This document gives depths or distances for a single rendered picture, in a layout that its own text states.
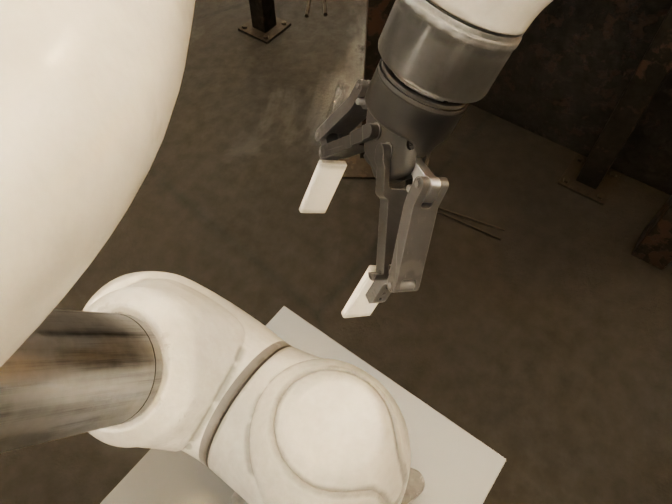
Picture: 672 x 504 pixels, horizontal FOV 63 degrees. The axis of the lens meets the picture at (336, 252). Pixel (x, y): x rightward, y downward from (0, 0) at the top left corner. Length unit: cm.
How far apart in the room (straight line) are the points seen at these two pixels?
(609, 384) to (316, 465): 97
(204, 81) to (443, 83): 152
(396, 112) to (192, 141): 130
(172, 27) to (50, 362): 29
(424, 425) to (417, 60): 53
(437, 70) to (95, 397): 34
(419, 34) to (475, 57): 4
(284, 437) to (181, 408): 10
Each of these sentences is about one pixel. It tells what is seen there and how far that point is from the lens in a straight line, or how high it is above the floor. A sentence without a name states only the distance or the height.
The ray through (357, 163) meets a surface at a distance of 156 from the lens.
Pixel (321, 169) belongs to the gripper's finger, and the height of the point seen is 75.
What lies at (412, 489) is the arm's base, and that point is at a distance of 75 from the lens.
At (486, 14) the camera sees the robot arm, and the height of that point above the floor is 96.
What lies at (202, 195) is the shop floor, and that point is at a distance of 154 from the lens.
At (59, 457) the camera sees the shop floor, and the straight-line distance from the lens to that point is 131.
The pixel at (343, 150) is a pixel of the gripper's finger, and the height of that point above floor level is 79.
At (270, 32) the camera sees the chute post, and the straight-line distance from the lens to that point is 202.
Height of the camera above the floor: 116
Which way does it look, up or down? 57 degrees down
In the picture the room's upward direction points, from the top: straight up
